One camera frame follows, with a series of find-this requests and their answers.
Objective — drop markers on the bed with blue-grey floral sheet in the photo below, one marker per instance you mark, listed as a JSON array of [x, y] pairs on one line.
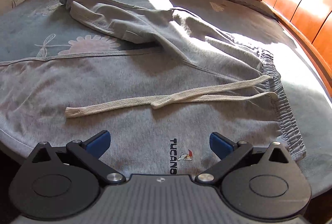
[[26, 26]]

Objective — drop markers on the wooden headboard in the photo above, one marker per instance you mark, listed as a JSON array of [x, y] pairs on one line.
[[298, 6]]

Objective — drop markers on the flat blue-grey pillow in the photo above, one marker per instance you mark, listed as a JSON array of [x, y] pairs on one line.
[[246, 2]]

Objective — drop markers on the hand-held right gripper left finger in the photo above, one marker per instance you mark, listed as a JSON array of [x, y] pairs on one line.
[[99, 143]]

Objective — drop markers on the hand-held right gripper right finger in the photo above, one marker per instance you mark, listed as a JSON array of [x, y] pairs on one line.
[[220, 145]]

